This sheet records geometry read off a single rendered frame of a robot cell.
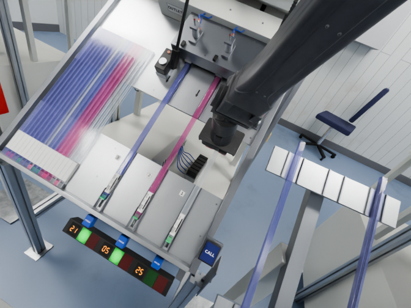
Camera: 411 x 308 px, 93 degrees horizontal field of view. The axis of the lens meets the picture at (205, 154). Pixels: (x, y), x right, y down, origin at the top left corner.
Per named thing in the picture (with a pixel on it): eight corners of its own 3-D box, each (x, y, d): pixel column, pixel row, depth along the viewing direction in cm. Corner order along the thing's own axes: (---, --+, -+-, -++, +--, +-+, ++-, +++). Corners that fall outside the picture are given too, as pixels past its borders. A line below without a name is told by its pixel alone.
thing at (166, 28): (248, 149, 63) (251, 145, 58) (83, 66, 71) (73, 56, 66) (288, 69, 69) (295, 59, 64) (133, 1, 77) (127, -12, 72)
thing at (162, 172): (138, 219, 54) (136, 219, 53) (134, 216, 54) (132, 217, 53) (222, 76, 63) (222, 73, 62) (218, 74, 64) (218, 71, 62)
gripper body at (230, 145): (209, 120, 52) (210, 104, 45) (244, 136, 51) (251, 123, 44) (197, 140, 50) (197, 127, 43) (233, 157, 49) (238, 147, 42)
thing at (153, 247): (189, 263, 56) (187, 273, 49) (14, 157, 64) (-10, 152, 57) (192, 259, 56) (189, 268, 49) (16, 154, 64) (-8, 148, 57)
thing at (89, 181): (191, 262, 54) (190, 266, 50) (8, 152, 61) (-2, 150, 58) (222, 200, 57) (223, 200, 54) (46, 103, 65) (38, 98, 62)
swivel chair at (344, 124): (332, 151, 347) (389, 88, 279) (337, 169, 294) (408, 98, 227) (296, 133, 358) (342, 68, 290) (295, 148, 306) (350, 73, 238)
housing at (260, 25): (282, 80, 69) (301, 51, 56) (164, 27, 75) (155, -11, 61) (291, 63, 71) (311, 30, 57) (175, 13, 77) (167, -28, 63)
